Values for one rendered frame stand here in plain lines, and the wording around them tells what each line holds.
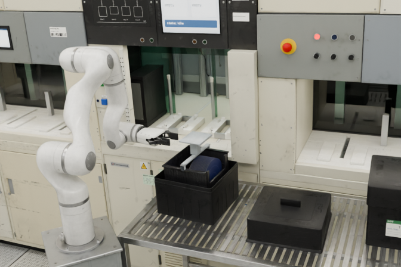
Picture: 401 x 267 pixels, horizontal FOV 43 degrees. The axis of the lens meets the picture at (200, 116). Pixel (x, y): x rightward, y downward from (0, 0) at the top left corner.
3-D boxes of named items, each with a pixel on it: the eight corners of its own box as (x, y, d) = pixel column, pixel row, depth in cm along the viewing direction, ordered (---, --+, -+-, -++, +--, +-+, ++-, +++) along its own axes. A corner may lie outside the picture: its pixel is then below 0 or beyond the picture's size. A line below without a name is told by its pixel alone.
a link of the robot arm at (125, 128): (127, 131, 227) (138, 120, 234) (104, 127, 233) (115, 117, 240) (131, 146, 231) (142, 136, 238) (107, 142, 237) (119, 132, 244)
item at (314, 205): (244, 241, 200) (244, 212, 196) (263, 204, 226) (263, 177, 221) (321, 254, 190) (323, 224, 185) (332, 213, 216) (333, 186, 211)
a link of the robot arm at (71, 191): (78, 209, 194) (69, 151, 186) (37, 202, 200) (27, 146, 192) (95, 193, 204) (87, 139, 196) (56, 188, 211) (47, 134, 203)
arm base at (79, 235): (59, 258, 196) (52, 217, 190) (53, 234, 213) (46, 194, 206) (108, 245, 203) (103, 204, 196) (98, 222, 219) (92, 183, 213)
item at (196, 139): (191, 186, 244) (187, 124, 233) (231, 193, 234) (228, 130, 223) (164, 211, 224) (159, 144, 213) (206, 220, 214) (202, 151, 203)
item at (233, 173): (187, 185, 247) (184, 152, 241) (240, 195, 234) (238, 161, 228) (156, 213, 224) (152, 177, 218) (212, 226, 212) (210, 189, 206)
